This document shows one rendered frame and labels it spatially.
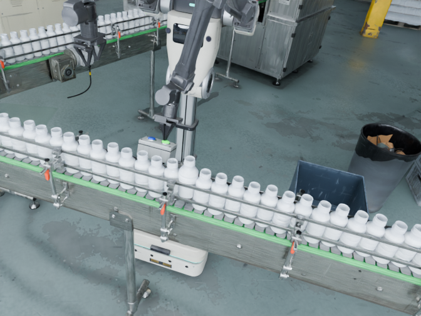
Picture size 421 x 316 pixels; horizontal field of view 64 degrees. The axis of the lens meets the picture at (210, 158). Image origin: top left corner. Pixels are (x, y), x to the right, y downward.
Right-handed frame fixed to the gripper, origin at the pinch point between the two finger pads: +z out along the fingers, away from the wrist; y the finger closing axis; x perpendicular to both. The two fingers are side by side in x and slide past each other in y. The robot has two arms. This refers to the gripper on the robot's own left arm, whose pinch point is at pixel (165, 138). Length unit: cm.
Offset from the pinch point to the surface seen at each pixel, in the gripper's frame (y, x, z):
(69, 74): -99, 79, -4
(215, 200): 27.6, -17.4, 12.4
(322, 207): 62, -19, 3
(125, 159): -7.2, -18.4, 6.3
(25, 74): -117, 62, 0
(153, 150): -2.9, -3.4, 5.0
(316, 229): 63, -17, 12
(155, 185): 5.0, -16.8, 13.3
